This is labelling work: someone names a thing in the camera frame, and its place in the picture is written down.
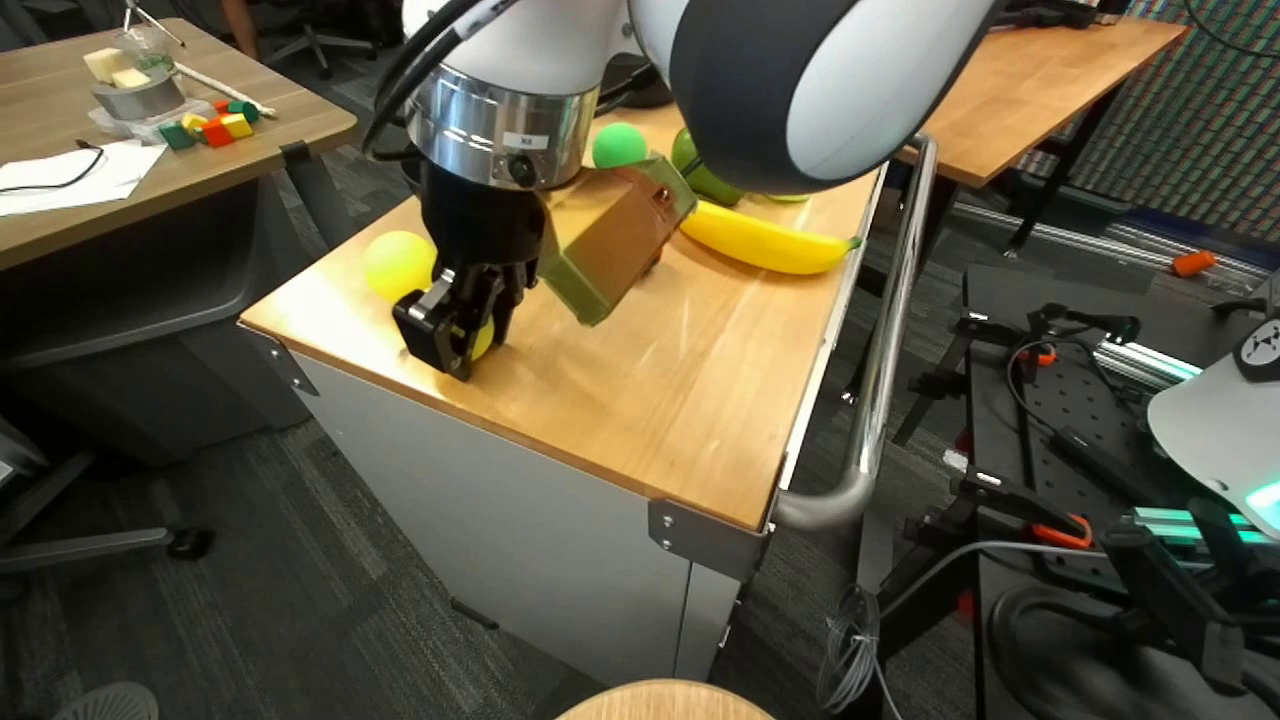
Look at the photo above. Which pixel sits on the black office chair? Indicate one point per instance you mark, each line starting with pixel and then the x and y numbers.
pixel 313 44

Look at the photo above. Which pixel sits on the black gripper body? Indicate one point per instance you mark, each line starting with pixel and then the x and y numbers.
pixel 483 225

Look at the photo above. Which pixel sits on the green block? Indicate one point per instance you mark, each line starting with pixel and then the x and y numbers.
pixel 176 136

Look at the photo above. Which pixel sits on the red block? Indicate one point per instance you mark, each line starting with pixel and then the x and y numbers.
pixel 216 132

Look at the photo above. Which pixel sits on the green apple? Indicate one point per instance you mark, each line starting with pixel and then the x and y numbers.
pixel 705 185

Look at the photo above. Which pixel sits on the clear plastic container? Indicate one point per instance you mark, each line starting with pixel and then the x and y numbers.
pixel 134 87

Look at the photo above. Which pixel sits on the round wooden stool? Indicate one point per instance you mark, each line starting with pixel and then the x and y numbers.
pixel 666 700

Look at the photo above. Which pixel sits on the grey office chair base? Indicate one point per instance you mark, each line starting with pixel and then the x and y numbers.
pixel 95 544

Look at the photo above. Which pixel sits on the white device with green light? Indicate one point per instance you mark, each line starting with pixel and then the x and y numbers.
pixel 1215 427

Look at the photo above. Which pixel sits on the white stick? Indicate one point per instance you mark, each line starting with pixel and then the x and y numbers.
pixel 226 89

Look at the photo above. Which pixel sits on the white paper sheet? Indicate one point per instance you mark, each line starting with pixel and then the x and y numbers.
pixel 83 183

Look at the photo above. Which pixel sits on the orange clamp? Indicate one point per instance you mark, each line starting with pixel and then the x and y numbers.
pixel 1060 535

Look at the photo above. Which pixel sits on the brown cardboard block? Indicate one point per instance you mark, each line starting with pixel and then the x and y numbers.
pixel 612 245

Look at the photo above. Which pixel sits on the wooden desk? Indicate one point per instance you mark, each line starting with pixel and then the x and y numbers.
pixel 43 82
pixel 1042 82

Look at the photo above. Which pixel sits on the yellow banana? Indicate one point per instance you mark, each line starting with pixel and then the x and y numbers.
pixel 767 242

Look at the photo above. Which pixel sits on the green ball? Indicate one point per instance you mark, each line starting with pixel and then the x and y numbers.
pixel 618 145

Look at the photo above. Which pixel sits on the cart cabinet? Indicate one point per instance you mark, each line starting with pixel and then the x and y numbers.
pixel 532 535

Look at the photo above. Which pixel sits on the small orange object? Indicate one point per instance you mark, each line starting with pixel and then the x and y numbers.
pixel 1191 260

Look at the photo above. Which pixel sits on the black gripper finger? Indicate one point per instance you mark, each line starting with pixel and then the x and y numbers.
pixel 507 303
pixel 425 327

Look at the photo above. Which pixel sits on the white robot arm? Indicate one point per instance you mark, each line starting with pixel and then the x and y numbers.
pixel 802 82

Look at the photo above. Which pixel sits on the yellow block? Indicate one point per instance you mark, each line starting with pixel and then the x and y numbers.
pixel 239 126

